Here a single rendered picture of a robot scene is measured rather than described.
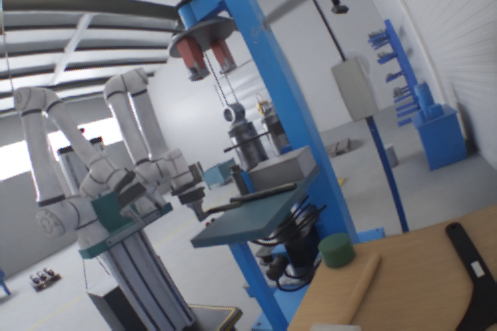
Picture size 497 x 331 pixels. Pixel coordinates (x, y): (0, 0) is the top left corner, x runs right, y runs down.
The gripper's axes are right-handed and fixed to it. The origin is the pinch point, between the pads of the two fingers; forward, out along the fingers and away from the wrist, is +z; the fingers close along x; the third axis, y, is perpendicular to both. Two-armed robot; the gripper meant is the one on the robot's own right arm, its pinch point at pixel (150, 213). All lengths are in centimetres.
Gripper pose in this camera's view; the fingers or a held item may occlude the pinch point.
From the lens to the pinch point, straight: 116.9
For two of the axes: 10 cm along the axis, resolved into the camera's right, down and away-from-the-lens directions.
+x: -2.9, 3.0, -9.1
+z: 7.4, 6.7, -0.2
